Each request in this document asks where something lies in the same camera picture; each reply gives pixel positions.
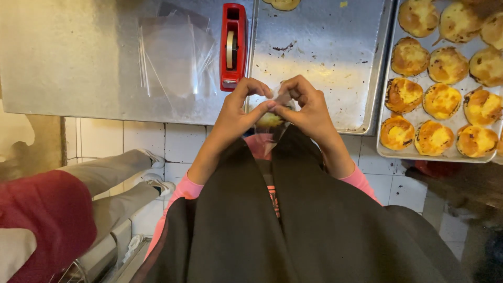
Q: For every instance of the person's right hand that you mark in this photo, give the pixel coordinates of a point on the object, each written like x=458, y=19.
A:
x=312, y=114

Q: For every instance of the person's left hand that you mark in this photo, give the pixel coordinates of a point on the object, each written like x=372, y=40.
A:
x=232, y=118

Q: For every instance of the clear plastic bag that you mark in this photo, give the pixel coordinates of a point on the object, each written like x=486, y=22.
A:
x=279, y=129

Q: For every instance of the bagged yellow bun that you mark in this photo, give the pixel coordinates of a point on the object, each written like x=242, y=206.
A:
x=269, y=120

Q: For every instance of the empty metal baking tray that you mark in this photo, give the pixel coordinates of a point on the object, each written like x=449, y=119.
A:
x=322, y=51

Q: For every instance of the clear tape roll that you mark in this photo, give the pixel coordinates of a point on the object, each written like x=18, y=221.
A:
x=230, y=49

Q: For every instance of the red tape dispenser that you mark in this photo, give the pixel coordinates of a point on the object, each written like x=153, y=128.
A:
x=240, y=47

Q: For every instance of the stack of clear plastic bags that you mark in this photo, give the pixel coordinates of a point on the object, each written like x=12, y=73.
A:
x=177, y=59

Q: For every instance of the person's pink shirt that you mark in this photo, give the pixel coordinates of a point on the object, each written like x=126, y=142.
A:
x=188, y=190

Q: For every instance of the pale baked bun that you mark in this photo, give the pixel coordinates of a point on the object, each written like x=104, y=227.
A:
x=283, y=4

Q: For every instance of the metal baking tray with buns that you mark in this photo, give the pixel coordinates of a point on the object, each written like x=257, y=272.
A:
x=424, y=80

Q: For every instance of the person's black apron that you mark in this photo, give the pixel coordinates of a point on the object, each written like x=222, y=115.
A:
x=334, y=236

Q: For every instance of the batch of golden baked buns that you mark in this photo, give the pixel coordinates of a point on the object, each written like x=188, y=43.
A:
x=442, y=101

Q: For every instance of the metal rack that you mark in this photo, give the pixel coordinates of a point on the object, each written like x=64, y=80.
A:
x=118, y=259

